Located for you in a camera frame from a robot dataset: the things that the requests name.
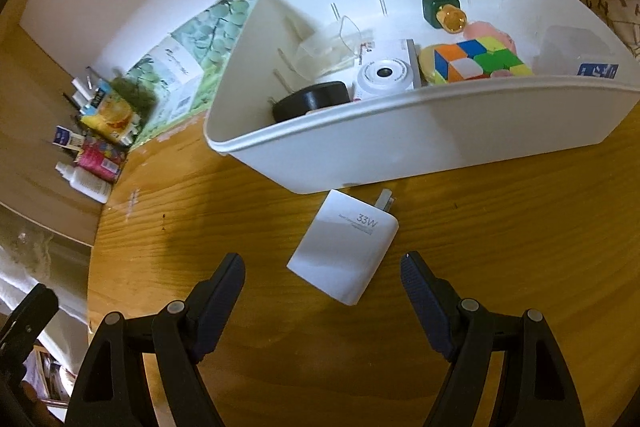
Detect white lotion bottle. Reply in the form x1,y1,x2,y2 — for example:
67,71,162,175
55,161,112,204

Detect white plastic storage bin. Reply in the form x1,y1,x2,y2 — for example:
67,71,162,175
204,0,639,194

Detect floss box blue label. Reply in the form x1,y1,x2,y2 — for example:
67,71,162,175
534,26,620,79

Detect blue white tube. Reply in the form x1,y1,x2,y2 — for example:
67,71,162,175
52,126,85,152

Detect green bottle gold cap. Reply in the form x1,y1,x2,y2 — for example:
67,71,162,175
422,0,468,34

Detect white paper box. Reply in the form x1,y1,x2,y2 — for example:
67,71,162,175
149,37,204,126

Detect multicolour puzzle cube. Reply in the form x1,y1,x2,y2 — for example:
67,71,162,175
432,36,533,83

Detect white toy camera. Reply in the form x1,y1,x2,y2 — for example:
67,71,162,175
352,39,421,101

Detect yellow orange packet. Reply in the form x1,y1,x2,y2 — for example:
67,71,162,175
80,90,141,147

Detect pink round case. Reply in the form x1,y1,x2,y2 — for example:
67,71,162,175
463,20,516,53

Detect white 33W charger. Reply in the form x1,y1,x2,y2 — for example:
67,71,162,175
286,188,399,306

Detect green leaf backsplash mat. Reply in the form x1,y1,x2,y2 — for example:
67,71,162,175
113,0,256,146

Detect clear plastic packet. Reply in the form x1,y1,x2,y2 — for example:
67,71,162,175
293,16,363,80

